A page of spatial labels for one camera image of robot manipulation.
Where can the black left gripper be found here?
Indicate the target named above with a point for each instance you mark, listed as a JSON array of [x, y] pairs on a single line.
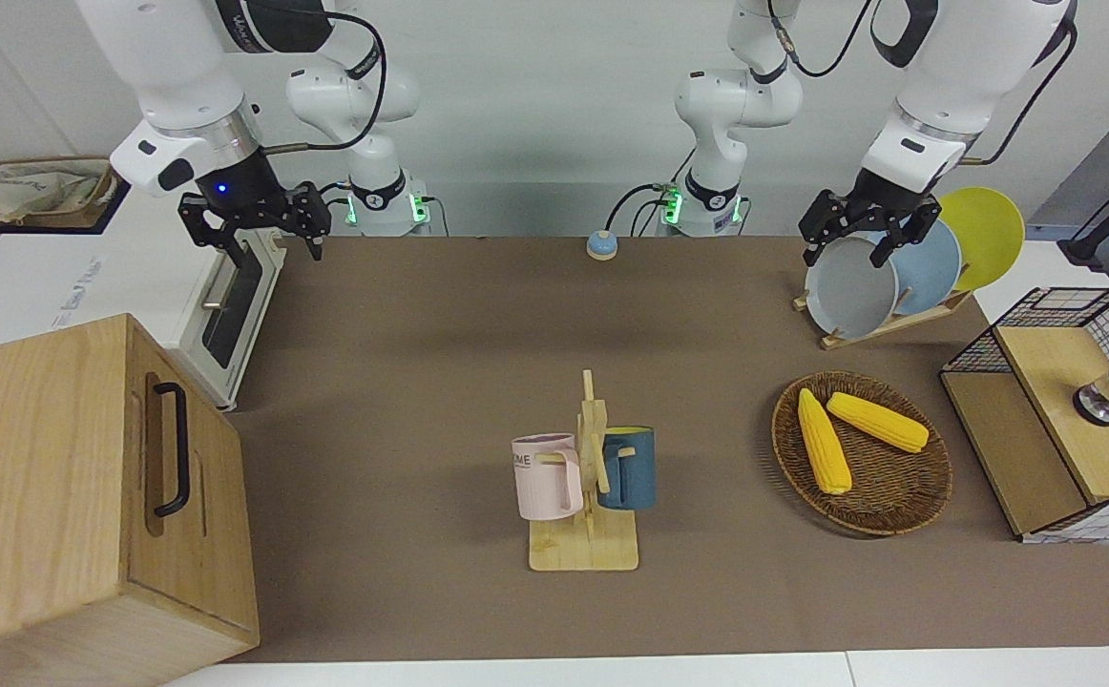
[[889, 200]]

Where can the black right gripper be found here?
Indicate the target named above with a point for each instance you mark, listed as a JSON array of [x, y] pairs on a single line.
[[230, 191]]

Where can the yellow corn cob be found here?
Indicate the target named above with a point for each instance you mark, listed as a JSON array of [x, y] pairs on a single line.
[[879, 422], [824, 444]]

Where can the brown table mat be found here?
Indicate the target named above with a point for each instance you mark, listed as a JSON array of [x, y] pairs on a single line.
[[421, 334]]

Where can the light blue plate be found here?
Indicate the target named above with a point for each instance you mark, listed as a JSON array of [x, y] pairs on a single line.
[[931, 272]]

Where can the yellow plate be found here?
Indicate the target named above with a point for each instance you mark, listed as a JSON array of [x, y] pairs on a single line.
[[989, 234]]

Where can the grey plate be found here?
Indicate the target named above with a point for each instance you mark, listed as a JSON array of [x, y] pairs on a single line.
[[850, 296]]

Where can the white toaster oven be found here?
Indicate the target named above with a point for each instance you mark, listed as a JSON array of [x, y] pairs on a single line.
[[39, 286]]

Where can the brown rimmed tray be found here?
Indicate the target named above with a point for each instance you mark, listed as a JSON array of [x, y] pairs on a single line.
[[115, 186]]

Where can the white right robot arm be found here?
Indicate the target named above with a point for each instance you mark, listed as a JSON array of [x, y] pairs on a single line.
[[182, 67]]

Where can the pink ribbed mug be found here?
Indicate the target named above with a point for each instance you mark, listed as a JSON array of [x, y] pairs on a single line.
[[540, 487]]

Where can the brown wicker basket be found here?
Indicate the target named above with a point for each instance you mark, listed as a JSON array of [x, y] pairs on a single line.
[[889, 487]]

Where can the tray with crumpled paper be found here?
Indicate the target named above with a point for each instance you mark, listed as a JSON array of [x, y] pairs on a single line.
[[20, 196]]

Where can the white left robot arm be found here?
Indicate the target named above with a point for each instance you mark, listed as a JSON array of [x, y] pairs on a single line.
[[955, 57]]

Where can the large wooden box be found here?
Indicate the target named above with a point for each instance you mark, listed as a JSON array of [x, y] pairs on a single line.
[[39, 477]]

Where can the wooden plate rack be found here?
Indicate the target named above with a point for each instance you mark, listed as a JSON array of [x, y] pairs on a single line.
[[898, 322]]

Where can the dark blue mug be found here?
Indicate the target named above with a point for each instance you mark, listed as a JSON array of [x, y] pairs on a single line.
[[636, 472]]

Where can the wooden mug rack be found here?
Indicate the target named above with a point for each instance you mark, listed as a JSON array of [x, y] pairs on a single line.
[[574, 544]]

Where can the small blue bell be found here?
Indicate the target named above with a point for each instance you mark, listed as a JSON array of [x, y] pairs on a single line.
[[601, 246]]

